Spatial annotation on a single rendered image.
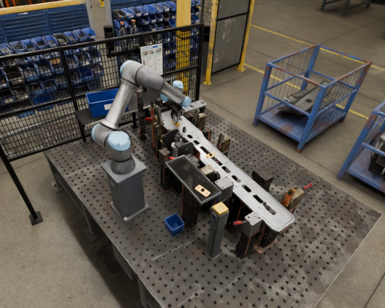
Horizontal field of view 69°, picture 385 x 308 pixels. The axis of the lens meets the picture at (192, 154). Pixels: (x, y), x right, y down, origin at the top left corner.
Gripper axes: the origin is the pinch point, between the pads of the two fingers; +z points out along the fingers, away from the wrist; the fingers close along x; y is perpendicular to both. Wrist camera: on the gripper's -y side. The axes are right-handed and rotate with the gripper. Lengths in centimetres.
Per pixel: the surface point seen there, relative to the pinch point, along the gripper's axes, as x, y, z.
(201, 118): 19.7, 8.2, -0.9
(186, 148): -21, 45, -13
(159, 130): -17.1, 2.9, 0.9
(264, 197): 5, 96, 2
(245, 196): -5, 89, 2
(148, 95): 0.0, -46.7, -0.4
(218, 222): -37, 99, -7
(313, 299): -3, 150, 31
